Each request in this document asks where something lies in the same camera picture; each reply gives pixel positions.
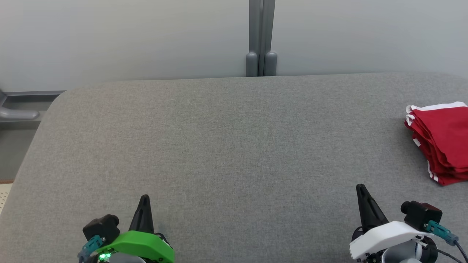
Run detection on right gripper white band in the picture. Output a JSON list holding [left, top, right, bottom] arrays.
[[349, 184, 427, 261]]

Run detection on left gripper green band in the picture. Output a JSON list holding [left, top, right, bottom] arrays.
[[96, 195, 175, 263]]

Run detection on red shorts white lining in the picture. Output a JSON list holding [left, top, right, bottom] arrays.
[[404, 102, 468, 168]]

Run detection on folded red shorts white stripes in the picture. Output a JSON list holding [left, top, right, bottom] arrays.
[[412, 135, 468, 186]]

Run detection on beige perforated panel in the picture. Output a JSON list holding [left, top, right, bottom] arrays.
[[0, 183, 13, 214]]

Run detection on black cable teal plug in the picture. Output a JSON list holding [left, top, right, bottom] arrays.
[[78, 235, 105, 263], [425, 220, 468, 263]]

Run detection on grey partition base rail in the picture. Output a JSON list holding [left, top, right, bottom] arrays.
[[4, 90, 66, 97]]

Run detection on grey double metal post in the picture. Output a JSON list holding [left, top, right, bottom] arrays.
[[246, 0, 278, 77]]

